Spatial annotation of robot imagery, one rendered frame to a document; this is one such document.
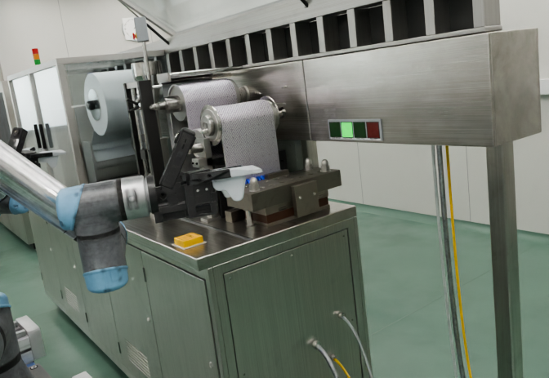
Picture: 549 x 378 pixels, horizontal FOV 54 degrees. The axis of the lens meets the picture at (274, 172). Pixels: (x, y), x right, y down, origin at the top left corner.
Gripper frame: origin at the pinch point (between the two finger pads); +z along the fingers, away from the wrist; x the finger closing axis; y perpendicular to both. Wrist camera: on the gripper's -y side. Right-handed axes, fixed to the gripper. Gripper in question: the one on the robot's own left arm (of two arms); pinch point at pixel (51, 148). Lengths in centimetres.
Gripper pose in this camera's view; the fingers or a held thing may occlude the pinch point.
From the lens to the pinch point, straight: 210.8
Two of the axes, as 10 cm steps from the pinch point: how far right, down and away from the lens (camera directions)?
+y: 0.0, 9.7, 2.3
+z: 4.1, -2.1, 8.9
